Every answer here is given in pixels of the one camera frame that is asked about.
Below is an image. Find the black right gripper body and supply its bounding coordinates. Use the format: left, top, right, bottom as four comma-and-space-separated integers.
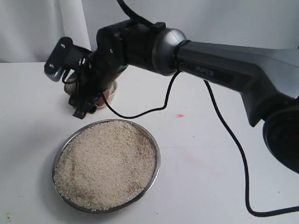
71, 53, 128, 98

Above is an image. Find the brown wooden cup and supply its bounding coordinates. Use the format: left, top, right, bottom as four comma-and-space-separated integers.
63, 72, 110, 107

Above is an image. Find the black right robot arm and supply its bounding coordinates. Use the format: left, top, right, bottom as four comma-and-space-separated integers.
69, 20, 299, 172

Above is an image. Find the ceramic bowl of rice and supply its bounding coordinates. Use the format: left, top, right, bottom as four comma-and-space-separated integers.
97, 81, 117, 109

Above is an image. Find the steel tray of rice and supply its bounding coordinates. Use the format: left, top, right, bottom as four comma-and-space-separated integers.
52, 119, 161, 214

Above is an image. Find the white curtain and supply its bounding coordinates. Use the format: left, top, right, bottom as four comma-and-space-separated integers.
0, 0, 91, 63

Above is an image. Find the black cable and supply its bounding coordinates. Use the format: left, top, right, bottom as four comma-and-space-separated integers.
62, 0, 299, 217

